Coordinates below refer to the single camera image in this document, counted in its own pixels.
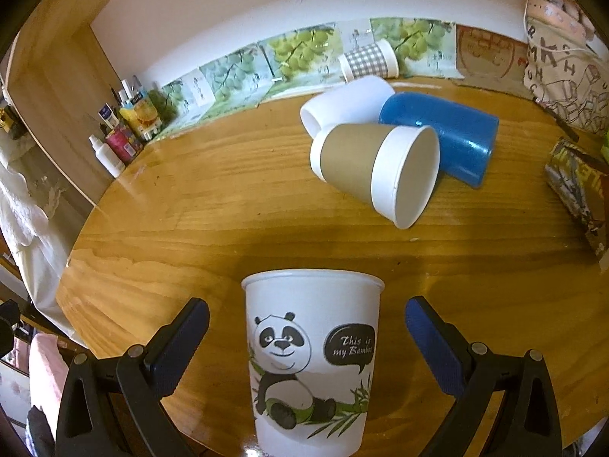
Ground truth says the white plastic cup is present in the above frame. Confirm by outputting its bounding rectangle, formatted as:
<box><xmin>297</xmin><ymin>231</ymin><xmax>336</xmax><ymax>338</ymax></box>
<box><xmin>300</xmin><ymin>75</ymin><xmax>395</xmax><ymax>138</ymax></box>

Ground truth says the brown sleeve paper cup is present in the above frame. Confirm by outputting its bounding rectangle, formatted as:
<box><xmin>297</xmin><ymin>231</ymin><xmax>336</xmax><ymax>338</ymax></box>
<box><xmin>310</xmin><ymin>124</ymin><xmax>440</xmax><ymax>229</ymax></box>

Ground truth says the dark patterned paper cup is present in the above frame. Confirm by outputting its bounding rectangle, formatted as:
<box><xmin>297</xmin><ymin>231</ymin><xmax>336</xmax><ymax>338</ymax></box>
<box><xmin>545</xmin><ymin>137</ymin><xmax>608</xmax><ymax>269</ymax></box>

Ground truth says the white spray bottle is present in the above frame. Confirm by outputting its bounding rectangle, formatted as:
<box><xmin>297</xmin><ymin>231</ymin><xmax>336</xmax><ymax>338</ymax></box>
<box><xmin>89</xmin><ymin>135</ymin><xmax>126</xmax><ymax>179</ymax></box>

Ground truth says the blue plastic cup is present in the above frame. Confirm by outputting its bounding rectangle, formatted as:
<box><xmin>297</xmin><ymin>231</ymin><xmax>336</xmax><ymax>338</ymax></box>
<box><xmin>379</xmin><ymin>92</ymin><xmax>500</xmax><ymax>189</ymax></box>

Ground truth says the printed canvas bag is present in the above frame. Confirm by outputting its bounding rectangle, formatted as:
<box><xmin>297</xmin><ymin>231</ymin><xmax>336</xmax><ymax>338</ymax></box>
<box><xmin>523</xmin><ymin>0</ymin><xmax>608</xmax><ymax>136</ymax></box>

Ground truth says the white panda paper cup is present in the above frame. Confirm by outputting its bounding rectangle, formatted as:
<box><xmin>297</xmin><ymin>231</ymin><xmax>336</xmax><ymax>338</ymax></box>
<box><xmin>242</xmin><ymin>269</ymin><xmax>384</xmax><ymax>456</ymax></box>

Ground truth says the red pink canister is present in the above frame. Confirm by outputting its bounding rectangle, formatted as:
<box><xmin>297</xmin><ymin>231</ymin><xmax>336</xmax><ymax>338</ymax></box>
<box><xmin>105</xmin><ymin>125</ymin><xmax>142</xmax><ymax>165</ymax></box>

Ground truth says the yellow juice carton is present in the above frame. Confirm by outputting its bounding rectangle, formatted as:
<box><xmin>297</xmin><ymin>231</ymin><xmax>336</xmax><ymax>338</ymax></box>
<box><xmin>119</xmin><ymin>92</ymin><xmax>163</xmax><ymax>142</ymax></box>

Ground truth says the checkered paper cup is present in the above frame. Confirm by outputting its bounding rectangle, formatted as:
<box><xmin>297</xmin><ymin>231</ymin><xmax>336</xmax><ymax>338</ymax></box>
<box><xmin>339</xmin><ymin>39</ymin><xmax>400</xmax><ymax>81</ymax></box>

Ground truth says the green grape poster strip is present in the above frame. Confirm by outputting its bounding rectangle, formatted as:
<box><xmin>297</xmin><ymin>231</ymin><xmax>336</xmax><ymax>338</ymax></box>
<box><xmin>150</xmin><ymin>17</ymin><xmax>461</xmax><ymax>138</ymax></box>

